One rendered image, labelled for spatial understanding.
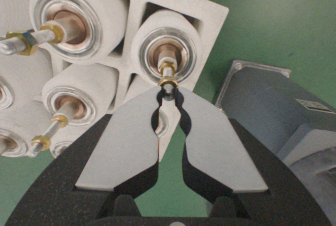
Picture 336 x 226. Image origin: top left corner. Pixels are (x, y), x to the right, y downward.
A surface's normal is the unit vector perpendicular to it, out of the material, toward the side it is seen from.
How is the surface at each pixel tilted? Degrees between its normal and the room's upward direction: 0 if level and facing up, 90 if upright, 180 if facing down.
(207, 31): 0
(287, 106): 90
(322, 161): 90
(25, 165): 0
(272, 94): 90
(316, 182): 72
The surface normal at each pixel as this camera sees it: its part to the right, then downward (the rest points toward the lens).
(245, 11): 0.01, 0.55
